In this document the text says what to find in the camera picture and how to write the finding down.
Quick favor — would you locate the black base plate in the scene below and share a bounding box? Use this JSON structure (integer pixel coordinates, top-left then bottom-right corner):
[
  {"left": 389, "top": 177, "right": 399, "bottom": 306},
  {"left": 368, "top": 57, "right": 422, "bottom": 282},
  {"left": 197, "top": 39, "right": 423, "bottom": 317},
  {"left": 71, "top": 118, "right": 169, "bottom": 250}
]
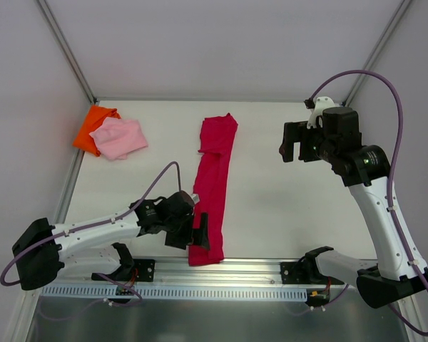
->
[
  {"left": 90, "top": 259, "right": 155, "bottom": 283},
  {"left": 280, "top": 259, "right": 344, "bottom": 285}
]

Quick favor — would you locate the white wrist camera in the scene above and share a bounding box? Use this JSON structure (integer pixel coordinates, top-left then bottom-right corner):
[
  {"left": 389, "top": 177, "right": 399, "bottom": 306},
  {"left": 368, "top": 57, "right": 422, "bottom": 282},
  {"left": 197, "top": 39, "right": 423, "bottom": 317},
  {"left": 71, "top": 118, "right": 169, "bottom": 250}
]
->
[
  {"left": 304, "top": 96, "right": 340, "bottom": 129},
  {"left": 190, "top": 194, "right": 200, "bottom": 204}
]

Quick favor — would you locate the right aluminium frame post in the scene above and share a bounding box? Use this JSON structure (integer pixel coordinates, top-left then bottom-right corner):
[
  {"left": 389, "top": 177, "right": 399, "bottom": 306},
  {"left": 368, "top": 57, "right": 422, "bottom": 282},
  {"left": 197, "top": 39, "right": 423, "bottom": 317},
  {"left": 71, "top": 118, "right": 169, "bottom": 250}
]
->
[{"left": 342, "top": 0, "right": 414, "bottom": 106}]

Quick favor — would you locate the white slotted cable duct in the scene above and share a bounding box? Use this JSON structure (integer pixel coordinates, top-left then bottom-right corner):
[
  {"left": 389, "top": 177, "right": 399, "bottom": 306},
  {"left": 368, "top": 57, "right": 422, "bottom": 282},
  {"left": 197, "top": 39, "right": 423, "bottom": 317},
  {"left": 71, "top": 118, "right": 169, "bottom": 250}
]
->
[{"left": 41, "top": 284, "right": 307, "bottom": 303}]

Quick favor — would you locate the aluminium frame post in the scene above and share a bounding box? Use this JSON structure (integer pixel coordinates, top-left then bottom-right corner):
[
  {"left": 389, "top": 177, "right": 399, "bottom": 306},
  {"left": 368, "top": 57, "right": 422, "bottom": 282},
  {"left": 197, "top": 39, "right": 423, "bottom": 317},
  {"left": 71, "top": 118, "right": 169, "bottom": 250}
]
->
[
  {"left": 342, "top": 0, "right": 414, "bottom": 106},
  {"left": 34, "top": 0, "right": 97, "bottom": 104}
]

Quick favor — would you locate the pink folded t shirt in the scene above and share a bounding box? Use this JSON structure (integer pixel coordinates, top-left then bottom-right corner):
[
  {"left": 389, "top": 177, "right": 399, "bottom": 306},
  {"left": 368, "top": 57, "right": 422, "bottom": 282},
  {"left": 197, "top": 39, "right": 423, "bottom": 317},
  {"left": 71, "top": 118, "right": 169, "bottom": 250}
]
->
[{"left": 89, "top": 118, "right": 148, "bottom": 160}]

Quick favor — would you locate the magenta t shirt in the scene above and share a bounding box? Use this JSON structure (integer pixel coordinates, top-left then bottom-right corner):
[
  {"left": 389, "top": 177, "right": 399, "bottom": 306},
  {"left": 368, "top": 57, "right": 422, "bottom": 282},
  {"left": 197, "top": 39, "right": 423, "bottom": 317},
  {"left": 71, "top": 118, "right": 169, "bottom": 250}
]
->
[{"left": 188, "top": 113, "right": 238, "bottom": 266}]

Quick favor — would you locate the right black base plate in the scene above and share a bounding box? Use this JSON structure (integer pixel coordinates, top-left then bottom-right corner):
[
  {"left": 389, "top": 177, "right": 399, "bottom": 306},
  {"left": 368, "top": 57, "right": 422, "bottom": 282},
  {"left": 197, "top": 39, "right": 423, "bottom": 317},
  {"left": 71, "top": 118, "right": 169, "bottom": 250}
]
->
[{"left": 280, "top": 259, "right": 344, "bottom": 285}]

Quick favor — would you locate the aluminium mounting rail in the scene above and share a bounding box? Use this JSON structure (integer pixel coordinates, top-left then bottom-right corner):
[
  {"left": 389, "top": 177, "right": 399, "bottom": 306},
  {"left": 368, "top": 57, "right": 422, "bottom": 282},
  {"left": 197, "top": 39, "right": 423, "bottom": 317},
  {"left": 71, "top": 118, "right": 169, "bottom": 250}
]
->
[{"left": 25, "top": 254, "right": 374, "bottom": 286}]

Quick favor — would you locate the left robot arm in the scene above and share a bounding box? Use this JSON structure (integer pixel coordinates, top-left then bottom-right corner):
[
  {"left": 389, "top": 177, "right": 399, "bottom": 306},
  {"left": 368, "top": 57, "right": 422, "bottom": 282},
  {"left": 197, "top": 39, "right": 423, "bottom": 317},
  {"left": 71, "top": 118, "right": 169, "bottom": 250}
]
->
[{"left": 12, "top": 191, "right": 210, "bottom": 291}]

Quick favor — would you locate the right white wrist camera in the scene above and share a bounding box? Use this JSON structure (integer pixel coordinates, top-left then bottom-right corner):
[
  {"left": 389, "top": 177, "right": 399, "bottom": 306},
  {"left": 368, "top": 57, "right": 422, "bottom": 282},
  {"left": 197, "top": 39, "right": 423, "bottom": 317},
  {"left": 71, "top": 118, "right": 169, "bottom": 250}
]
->
[{"left": 304, "top": 96, "right": 340, "bottom": 129}]

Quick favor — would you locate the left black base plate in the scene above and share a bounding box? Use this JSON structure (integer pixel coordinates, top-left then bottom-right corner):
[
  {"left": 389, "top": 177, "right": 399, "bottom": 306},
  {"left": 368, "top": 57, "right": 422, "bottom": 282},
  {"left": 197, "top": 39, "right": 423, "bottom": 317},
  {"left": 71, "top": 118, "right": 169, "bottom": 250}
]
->
[{"left": 90, "top": 259, "right": 155, "bottom": 283}]

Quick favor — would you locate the orange folded t shirt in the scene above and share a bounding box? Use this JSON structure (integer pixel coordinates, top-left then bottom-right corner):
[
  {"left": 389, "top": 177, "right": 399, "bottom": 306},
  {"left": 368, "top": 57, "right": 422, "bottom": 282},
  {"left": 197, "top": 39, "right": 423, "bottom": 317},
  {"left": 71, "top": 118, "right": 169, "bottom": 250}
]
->
[{"left": 72, "top": 105, "right": 121, "bottom": 157}]

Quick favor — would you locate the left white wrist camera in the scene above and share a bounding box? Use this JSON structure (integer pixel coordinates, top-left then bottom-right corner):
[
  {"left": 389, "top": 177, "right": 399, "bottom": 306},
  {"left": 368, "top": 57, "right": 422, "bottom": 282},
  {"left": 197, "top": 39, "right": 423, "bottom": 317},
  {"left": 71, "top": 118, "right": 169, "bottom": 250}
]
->
[{"left": 190, "top": 194, "right": 200, "bottom": 204}]

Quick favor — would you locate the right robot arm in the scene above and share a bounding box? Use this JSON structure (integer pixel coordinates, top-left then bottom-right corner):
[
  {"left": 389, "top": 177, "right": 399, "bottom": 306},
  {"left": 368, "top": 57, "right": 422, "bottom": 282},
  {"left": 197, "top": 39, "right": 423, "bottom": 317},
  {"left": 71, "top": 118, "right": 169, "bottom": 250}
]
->
[{"left": 279, "top": 107, "right": 428, "bottom": 309}]

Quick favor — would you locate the left aluminium frame post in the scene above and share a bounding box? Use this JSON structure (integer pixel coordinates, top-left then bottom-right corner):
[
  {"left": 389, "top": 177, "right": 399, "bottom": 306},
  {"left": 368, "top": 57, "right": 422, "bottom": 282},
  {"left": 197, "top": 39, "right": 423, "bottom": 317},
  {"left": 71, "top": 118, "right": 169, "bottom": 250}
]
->
[{"left": 34, "top": 0, "right": 97, "bottom": 104}]

